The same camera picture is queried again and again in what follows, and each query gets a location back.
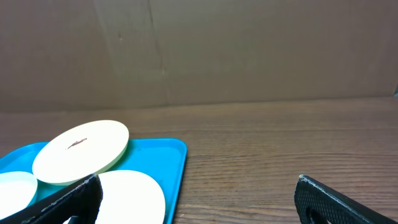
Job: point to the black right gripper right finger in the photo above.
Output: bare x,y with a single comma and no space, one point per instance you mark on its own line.
316,203

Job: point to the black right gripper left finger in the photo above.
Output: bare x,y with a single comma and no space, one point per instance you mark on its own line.
77,203

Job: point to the light blue plate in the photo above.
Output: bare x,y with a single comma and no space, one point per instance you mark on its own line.
18,191

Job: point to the blue plastic tray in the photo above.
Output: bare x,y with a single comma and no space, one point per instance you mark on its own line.
163,159

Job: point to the white plate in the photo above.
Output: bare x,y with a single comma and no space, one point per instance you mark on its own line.
130,197

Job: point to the yellow-green plate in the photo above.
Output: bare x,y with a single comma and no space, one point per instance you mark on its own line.
90,148

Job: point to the cardboard backdrop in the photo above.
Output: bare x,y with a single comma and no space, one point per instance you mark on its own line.
94,55

